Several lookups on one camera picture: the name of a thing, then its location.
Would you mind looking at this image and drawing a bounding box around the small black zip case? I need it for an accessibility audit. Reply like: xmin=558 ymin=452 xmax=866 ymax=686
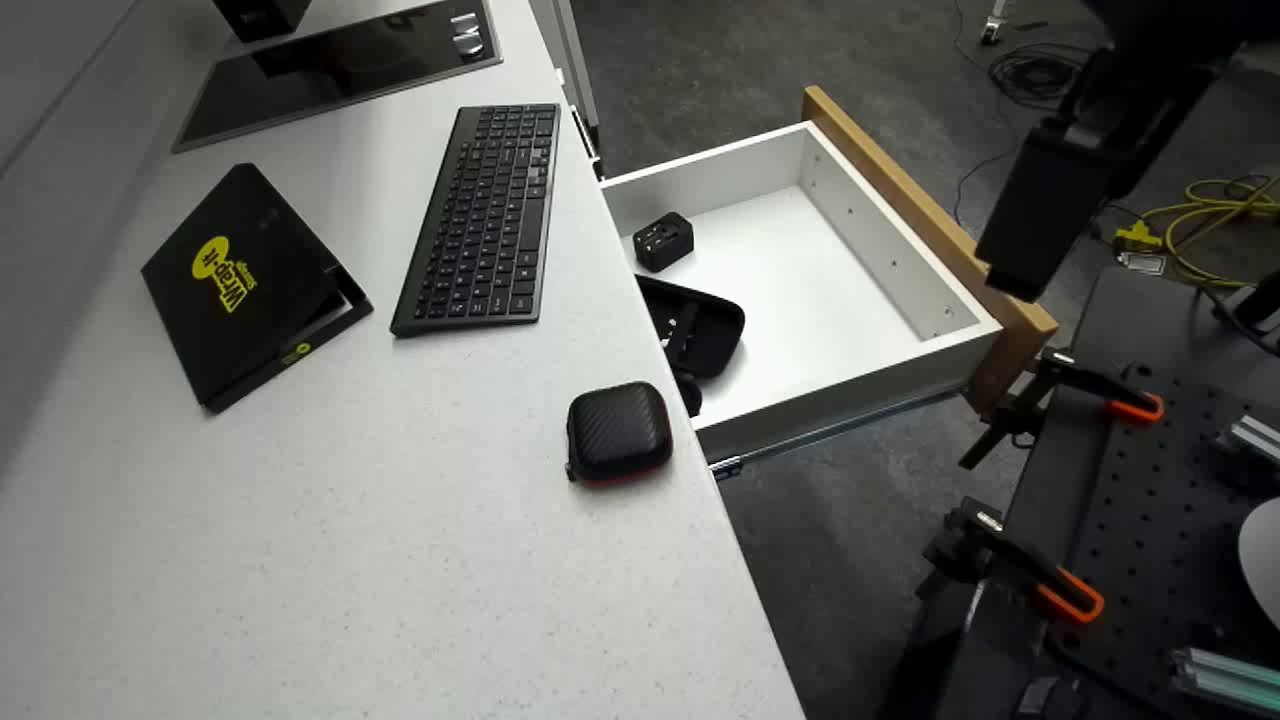
xmin=564 ymin=379 xmax=674 ymax=489

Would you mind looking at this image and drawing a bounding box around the white round base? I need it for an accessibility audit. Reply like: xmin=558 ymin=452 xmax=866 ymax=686
xmin=1235 ymin=497 xmax=1280 ymax=632

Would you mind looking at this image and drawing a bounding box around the yellow cable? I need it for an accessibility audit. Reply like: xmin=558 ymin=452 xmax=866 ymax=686
xmin=1111 ymin=177 xmax=1280 ymax=294

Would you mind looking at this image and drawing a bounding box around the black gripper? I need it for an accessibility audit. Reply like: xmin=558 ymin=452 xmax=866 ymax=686
xmin=970 ymin=120 xmax=1118 ymax=305

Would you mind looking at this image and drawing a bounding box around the long black pouch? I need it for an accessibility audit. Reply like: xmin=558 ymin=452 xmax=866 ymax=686
xmin=634 ymin=272 xmax=746 ymax=390

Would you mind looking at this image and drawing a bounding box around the white drawer with wooden front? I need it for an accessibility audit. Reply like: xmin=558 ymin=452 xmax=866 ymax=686
xmin=595 ymin=86 xmax=1058 ymax=473

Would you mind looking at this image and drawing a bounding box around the short aluminium profile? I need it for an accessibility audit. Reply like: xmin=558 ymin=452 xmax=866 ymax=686
xmin=1212 ymin=413 xmax=1280 ymax=493

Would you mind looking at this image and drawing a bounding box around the long aluminium profile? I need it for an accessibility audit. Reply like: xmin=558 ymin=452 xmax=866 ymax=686
xmin=1168 ymin=646 xmax=1280 ymax=720

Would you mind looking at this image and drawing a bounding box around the black perforated board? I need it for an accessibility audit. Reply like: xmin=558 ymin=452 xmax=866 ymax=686
xmin=1058 ymin=367 xmax=1280 ymax=687

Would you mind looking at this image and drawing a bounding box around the small black cube box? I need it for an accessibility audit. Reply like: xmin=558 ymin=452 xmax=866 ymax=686
xmin=633 ymin=209 xmax=694 ymax=272

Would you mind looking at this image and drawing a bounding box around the black floor cable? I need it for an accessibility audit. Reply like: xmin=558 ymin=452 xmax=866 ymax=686
xmin=978 ymin=35 xmax=1101 ymax=114

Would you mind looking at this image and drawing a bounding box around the black clamp with orange handle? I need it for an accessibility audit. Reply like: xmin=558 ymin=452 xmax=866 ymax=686
xmin=954 ymin=350 xmax=1172 ymax=473
xmin=922 ymin=497 xmax=1111 ymax=632

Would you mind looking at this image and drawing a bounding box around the black folder with yellow logo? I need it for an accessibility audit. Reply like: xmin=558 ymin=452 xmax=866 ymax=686
xmin=140 ymin=160 xmax=374 ymax=418

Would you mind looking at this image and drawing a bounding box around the black computer keyboard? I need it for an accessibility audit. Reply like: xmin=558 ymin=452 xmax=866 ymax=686
xmin=386 ymin=102 xmax=564 ymax=339

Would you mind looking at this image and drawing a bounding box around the black object on cooktop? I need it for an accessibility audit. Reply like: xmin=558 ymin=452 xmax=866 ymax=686
xmin=213 ymin=0 xmax=314 ymax=43

